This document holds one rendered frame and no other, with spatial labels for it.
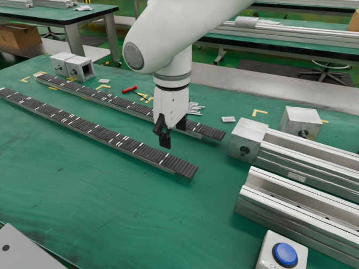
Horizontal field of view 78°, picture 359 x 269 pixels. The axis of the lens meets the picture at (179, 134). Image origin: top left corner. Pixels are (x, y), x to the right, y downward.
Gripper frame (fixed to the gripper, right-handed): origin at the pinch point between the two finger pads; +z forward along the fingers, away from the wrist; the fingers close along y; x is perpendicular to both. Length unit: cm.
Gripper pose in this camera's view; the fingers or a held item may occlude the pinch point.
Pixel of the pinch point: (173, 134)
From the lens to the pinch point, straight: 59.8
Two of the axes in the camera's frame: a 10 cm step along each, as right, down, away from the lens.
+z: 0.0, 7.7, 6.3
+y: -4.9, 5.5, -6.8
